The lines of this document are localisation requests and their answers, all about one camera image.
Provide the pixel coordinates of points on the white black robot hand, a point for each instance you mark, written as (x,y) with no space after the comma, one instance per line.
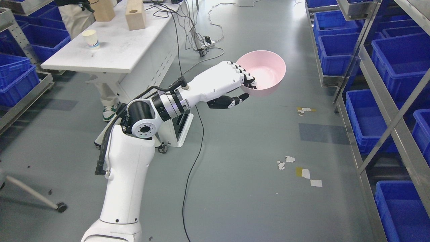
(211,86)

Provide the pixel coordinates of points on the pink ikea bowl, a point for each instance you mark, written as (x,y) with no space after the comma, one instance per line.
(268,69)

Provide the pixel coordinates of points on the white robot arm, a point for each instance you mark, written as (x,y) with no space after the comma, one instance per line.
(127,149)

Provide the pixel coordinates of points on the white power strip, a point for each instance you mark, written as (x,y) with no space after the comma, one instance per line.
(205,45)

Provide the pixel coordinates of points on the white folding table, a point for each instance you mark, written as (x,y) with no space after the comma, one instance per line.
(128,62)

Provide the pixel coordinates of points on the wooden block with hole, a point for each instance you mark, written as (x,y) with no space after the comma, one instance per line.
(135,15)

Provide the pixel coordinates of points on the paper cup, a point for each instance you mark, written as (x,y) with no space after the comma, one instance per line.
(91,39)

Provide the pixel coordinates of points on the wooden block left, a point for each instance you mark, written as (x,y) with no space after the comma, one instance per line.
(103,10)

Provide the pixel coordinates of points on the person in beige trousers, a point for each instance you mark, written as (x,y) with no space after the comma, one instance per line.
(77,16)

